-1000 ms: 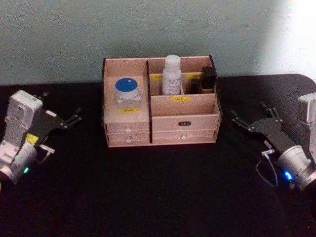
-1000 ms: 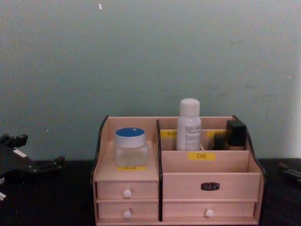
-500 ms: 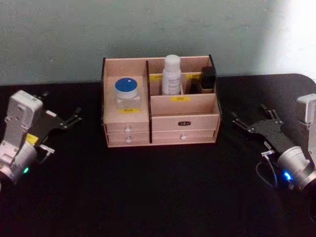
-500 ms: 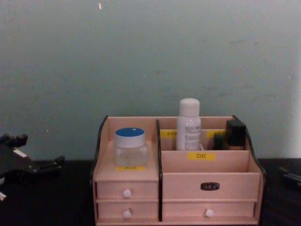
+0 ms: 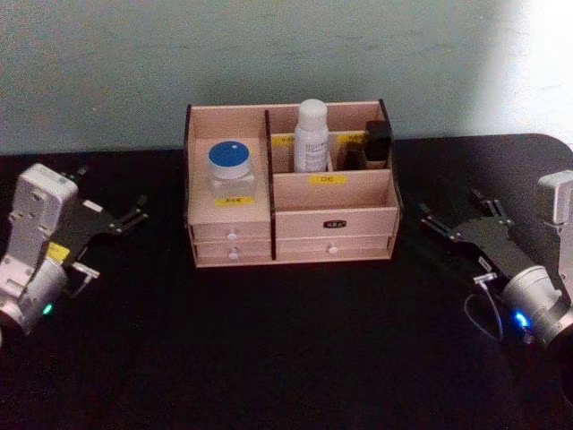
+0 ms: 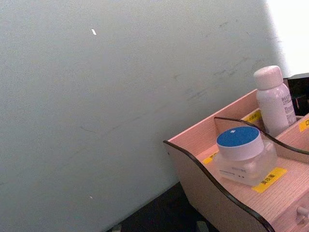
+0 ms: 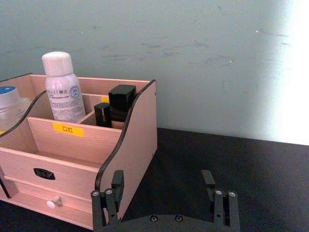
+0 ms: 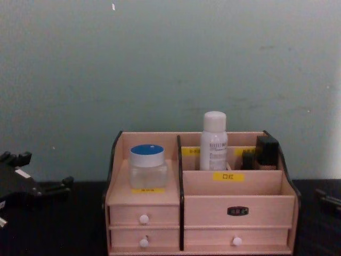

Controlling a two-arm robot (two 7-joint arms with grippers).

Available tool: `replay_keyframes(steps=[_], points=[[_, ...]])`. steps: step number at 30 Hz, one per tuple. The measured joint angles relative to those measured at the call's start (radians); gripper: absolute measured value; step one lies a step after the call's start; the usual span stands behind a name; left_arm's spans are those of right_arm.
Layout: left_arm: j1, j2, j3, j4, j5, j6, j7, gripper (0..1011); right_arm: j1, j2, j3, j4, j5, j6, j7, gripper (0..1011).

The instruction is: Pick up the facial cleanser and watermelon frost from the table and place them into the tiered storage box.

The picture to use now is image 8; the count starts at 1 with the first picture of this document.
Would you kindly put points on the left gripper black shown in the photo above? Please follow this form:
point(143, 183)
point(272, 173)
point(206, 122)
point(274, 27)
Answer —
point(13, 186)

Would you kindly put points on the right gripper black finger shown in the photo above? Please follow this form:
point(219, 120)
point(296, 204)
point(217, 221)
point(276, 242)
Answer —
point(331, 201)

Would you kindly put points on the black table cloth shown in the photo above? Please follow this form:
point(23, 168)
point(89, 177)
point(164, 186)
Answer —
point(66, 229)

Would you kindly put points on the tall black capped bottle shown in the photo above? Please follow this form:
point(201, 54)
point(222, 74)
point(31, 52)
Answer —
point(267, 150)

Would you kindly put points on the small black cosmetic item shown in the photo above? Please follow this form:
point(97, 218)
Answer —
point(249, 161)

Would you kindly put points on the light wooden desk organizer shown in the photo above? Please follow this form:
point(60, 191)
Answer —
point(234, 202)

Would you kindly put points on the clear jar blue white lid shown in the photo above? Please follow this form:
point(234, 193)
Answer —
point(147, 170)

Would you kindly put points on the small wooden drawer white knob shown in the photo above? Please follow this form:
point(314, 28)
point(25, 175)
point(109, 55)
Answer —
point(160, 214)
point(162, 238)

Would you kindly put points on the wide wooden drawer white knob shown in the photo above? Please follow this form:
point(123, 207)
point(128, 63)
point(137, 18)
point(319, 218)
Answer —
point(207, 237)

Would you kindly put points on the white plastic bottle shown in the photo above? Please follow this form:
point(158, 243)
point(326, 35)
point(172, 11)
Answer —
point(214, 144)

